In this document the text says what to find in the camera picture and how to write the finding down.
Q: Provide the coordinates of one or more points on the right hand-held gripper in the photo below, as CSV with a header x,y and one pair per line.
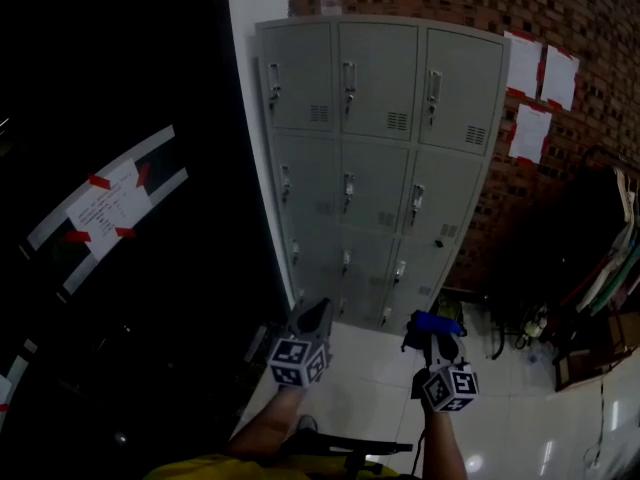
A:
x,y
450,388

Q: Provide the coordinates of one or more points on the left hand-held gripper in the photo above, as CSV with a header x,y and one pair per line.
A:
x,y
295,363

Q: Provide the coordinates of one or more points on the blue wiping cloth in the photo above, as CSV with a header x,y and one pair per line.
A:
x,y
430,320

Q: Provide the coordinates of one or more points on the grey metal locker door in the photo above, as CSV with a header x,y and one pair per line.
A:
x,y
300,48

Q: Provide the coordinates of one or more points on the person's left forearm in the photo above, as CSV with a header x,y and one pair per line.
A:
x,y
270,423

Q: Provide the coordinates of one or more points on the person's right forearm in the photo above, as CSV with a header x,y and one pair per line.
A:
x,y
445,448

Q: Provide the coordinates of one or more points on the grey metal locker cabinet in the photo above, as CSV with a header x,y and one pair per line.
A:
x,y
375,193

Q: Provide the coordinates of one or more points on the person's grey shoe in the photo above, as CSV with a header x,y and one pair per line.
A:
x,y
306,424

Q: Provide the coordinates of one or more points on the brown wooden crate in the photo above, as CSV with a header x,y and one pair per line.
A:
x,y
565,368

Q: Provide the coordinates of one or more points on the person's yellow shirt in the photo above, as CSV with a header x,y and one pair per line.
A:
x,y
210,470

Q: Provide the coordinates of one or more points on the hanging clothes bundle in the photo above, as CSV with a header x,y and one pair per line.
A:
x,y
620,268

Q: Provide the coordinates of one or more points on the red tape piece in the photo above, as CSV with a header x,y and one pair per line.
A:
x,y
125,232
143,174
77,236
99,181

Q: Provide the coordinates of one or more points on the white printed notice sheet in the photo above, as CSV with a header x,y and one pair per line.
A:
x,y
107,208

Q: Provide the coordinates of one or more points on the black chest mount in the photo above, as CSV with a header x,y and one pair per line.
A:
x,y
350,448

